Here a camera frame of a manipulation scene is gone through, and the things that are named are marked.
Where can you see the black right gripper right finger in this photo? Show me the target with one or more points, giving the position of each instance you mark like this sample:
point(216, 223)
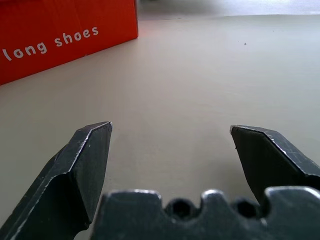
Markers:
point(270, 160)

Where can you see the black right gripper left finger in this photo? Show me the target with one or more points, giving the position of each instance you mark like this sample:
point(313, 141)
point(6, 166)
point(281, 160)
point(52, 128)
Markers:
point(75, 175)

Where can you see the white red shoe box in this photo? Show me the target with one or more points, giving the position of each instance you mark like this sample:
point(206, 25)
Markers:
point(62, 30)

